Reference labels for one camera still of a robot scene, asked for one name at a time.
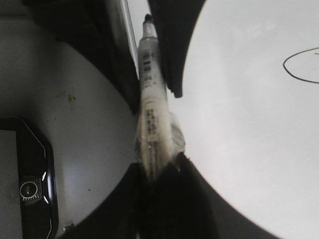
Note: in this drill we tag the black device with round knob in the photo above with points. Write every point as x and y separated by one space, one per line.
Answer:
36 177

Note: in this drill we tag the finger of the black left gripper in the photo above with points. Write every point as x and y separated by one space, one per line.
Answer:
175 21
97 30

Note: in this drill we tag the white black whiteboard marker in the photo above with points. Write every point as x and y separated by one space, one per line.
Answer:
159 137

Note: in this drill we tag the white whiteboard with aluminium frame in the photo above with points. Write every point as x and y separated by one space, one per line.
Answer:
250 110

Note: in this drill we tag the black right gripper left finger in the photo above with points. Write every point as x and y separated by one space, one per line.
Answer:
117 216

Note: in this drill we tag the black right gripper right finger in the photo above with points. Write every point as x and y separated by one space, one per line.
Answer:
184 206

